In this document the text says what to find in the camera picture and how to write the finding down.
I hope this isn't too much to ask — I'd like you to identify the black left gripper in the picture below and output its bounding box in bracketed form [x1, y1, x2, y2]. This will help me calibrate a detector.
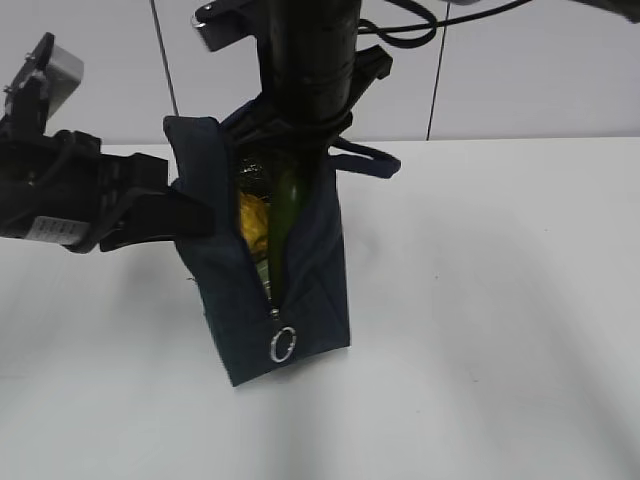
[1, 130, 215, 254]

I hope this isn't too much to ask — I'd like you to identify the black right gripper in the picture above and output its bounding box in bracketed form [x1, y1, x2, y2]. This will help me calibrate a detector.
[227, 45, 393, 150]

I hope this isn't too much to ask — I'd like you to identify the yellow pear-shaped gourd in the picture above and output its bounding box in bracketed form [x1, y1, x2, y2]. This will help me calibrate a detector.
[238, 191, 269, 257]

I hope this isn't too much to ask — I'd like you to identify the green cucumber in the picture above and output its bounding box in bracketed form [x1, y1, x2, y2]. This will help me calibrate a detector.
[268, 165, 309, 306]

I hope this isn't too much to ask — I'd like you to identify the dark blue lunch bag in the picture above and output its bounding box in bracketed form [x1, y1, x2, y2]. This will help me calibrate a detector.
[163, 106, 401, 386]

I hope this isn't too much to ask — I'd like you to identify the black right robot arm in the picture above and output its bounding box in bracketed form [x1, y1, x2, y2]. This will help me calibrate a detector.
[226, 1, 522, 150]

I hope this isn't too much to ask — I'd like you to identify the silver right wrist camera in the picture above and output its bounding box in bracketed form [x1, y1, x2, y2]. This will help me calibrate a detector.
[191, 0, 262, 52]

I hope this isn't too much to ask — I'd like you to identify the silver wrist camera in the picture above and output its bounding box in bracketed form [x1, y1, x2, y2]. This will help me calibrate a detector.
[191, 0, 262, 52]
[4, 32, 84, 131]

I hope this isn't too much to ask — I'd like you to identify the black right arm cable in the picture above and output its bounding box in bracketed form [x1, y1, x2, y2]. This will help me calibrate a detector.
[357, 0, 640, 51]

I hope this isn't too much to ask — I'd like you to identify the metal zipper pull ring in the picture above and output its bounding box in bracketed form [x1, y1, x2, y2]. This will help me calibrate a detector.
[268, 307, 298, 364]

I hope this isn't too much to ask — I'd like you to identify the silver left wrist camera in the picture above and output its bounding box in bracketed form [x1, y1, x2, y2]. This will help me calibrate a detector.
[4, 32, 84, 131]

